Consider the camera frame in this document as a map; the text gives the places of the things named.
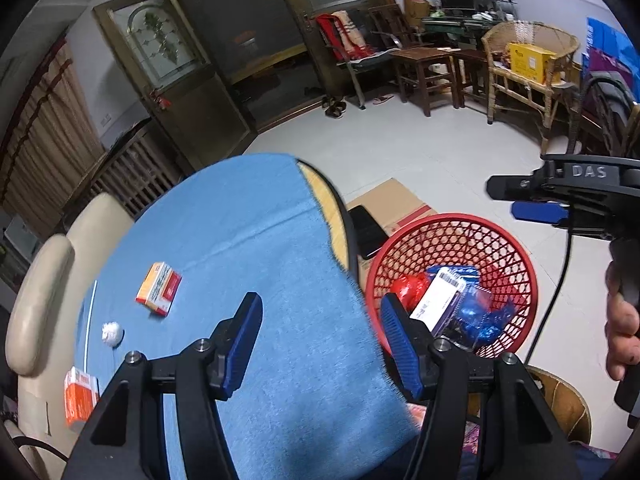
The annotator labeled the red plastic mesh basket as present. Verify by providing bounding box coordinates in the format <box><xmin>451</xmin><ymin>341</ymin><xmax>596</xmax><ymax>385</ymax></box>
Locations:
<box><xmin>365</xmin><ymin>213</ymin><xmax>538</xmax><ymax>361</ymax></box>

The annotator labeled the person's right hand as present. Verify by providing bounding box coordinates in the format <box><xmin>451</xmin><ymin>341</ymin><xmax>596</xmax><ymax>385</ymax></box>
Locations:
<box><xmin>604</xmin><ymin>262</ymin><xmax>640</xmax><ymax>382</ymax></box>

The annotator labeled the orange white medicine box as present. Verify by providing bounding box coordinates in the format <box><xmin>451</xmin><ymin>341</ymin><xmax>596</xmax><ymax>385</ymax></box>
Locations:
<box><xmin>135</xmin><ymin>261</ymin><xmax>182</xmax><ymax>317</ymax></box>
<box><xmin>64</xmin><ymin>366</ymin><xmax>100</xmax><ymax>427</ymax></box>

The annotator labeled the wooden slatted rack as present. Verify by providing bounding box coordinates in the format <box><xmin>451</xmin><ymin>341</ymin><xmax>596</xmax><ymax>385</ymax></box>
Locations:
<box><xmin>90</xmin><ymin>120</ymin><xmax>183</xmax><ymax>218</ymax></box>

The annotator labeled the round black-rimmed table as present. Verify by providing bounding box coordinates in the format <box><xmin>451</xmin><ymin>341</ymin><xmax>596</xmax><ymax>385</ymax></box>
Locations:
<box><xmin>295</xmin><ymin>159</ymin><xmax>363</xmax><ymax>291</ymax></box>

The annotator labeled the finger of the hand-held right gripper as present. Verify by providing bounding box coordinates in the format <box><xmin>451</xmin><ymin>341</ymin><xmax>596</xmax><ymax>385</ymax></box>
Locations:
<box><xmin>510</xmin><ymin>200</ymin><xmax>571</xmax><ymax>224</ymax></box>
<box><xmin>486</xmin><ymin>172</ymin><xmax>551</xmax><ymax>202</ymax></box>

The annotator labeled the yellow cardboard box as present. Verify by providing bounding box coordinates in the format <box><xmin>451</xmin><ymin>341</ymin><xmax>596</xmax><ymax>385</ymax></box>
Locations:
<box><xmin>507</xmin><ymin>42</ymin><xmax>558</xmax><ymax>85</ymax></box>

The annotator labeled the cream leather armchair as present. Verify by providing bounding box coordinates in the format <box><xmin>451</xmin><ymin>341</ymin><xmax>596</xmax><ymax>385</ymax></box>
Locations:
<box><xmin>6</xmin><ymin>192</ymin><xmax>136</xmax><ymax>480</ymax></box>

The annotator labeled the small brown cardboard box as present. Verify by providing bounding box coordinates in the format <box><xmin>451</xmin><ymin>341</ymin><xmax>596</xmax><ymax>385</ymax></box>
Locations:
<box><xmin>402</xmin><ymin>0</ymin><xmax>432</xmax><ymax>28</ymax></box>

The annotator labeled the black smartphone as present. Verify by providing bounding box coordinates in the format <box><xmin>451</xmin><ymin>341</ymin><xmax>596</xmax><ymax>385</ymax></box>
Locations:
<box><xmin>348</xmin><ymin>206</ymin><xmax>388</xmax><ymax>261</ymax></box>

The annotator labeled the cluttered green desk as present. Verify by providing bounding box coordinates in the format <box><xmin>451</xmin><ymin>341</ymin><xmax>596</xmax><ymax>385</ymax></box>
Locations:
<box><xmin>422</xmin><ymin>7</ymin><xmax>518</xmax><ymax>51</ymax></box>

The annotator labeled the dark wooden chair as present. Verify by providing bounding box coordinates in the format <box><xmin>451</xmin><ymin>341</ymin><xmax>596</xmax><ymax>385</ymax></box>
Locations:
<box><xmin>367</xmin><ymin>4</ymin><xmax>426</xmax><ymax>50</ymax></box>

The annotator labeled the blue crinkly plastic wrapper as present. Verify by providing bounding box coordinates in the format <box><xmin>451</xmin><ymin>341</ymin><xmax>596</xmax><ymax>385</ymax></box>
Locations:
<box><xmin>442</xmin><ymin>285</ymin><xmax>517</xmax><ymax>352</ymax></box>

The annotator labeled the pink floral cloth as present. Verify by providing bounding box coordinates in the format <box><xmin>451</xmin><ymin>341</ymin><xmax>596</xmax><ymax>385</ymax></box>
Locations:
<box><xmin>405</xmin><ymin>400</ymin><xmax>483</xmax><ymax>463</ymax></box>

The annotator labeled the thin white stick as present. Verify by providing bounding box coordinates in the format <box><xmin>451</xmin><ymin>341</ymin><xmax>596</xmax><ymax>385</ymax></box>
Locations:
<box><xmin>84</xmin><ymin>281</ymin><xmax>97</xmax><ymax>376</ymax></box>

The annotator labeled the dark wooden side table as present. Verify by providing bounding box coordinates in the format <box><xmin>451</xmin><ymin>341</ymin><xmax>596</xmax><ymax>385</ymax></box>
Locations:
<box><xmin>390</xmin><ymin>47</ymin><xmax>458</xmax><ymax>117</ymax></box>

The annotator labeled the round wicker stool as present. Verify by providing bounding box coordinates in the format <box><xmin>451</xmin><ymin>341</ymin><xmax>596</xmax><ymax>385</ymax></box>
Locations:
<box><xmin>525</xmin><ymin>365</ymin><xmax>592</xmax><ymax>448</ymax></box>

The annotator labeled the black spiral-wrapped cable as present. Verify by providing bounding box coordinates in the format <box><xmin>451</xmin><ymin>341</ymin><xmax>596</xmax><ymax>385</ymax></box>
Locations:
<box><xmin>567</xmin><ymin>72</ymin><xmax>640</xmax><ymax>158</ymax></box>

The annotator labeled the crumpled white paper ball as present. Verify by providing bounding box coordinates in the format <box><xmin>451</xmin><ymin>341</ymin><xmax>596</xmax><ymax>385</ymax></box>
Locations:
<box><xmin>101</xmin><ymin>321</ymin><xmax>124</xmax><ymax>348</ymax></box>

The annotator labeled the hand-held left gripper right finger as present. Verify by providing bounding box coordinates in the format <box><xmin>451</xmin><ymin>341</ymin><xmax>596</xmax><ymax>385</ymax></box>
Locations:
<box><xmin>380</xmin><ymin>294</ymin><xmax>583</xmax><ymax>480</ymax></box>

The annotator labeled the red door handle tassel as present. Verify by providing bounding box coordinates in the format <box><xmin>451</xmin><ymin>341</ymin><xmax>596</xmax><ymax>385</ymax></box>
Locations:
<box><xmin>145</xmin><ymin>87</ymin><xmax>171</xmax><ymax>111</ymax></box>

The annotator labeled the blue table cloth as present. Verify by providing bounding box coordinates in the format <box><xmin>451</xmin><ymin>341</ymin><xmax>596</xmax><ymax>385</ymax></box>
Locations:
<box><xmin>75</xmin><ymin>152</ymin><xmax>421</xmax><ymax>480</ymax></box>

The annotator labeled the thin black cable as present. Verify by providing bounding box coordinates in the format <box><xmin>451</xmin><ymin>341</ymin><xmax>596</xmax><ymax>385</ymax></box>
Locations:
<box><xmin>524</xmin><ymin>220</ymin><xmax>575</xmax><ymax>367</ymax></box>

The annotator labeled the small dark wooden stool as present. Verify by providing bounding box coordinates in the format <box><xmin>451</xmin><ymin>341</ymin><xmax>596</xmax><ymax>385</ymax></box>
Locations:
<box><xmin>452</xmin><ymin>49</ymin><xmax>493</xmax><ymax>111</ymax></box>

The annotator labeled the wicker armchair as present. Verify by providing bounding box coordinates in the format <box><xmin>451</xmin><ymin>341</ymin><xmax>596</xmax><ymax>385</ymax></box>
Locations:
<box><xmin>481</xmin><ymin>20</ymin><xmax>582</xmax><ymax>141</ymax></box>

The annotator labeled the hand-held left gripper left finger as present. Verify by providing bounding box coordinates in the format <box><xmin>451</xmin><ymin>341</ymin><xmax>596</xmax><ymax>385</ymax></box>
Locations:
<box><xmin>62</xmin><ymin>291</ymin><xmax>264</xmax><ymax>480</ymax></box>

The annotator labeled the red striped cloth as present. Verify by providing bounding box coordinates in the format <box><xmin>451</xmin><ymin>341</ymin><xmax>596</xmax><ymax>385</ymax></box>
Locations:
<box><xmin>315</xmin><ymin>10</ymin><xmax>371</xmax><ymax>61</ymax></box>

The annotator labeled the red round wrapper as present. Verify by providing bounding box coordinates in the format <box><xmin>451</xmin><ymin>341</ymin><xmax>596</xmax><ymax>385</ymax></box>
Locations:
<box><xmin>391</xmin><ymin>275</ymin><xmax>431</xmax><ymax>311</ymax></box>

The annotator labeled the beige pleated curtain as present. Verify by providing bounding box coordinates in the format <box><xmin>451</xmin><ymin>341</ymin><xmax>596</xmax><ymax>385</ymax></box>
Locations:
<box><xmin>0</xmin><ymin>42</ymin><xmax>108</xmax><ymax>226</ymax></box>

